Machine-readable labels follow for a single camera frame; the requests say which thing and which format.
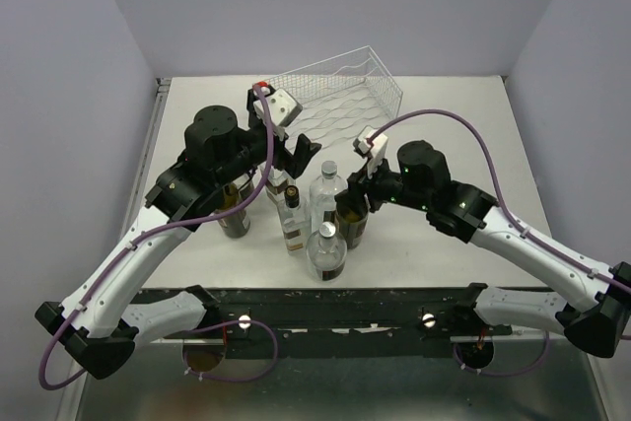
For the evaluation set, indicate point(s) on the black mounting rail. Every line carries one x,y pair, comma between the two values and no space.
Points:
344,323

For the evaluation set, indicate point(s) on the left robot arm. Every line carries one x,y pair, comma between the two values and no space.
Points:
98,324

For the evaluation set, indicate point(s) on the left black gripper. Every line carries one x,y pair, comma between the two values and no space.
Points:
284,159

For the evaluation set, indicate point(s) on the small bottle brown label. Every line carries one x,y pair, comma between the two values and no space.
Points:
275,185

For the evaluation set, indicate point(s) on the dark wine bottle left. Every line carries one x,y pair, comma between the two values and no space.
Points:
237,224

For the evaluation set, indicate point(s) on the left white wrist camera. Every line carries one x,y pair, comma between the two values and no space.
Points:
283,107

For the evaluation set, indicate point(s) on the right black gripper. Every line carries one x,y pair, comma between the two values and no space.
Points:
360,183

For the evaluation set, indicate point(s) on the clear bottle silver cap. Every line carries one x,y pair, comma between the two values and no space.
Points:
326,253

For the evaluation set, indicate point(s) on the green wine bottle brown label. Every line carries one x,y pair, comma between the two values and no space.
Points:
351,214

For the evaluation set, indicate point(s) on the clear bottle black cap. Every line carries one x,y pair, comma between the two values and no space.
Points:
294,219

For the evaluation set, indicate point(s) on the white wire wine rack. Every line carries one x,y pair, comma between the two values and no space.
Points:
340,95

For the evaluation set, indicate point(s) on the clear round bottle back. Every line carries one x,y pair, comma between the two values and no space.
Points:
322,194

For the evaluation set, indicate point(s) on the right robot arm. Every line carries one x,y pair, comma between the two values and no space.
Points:
587,301

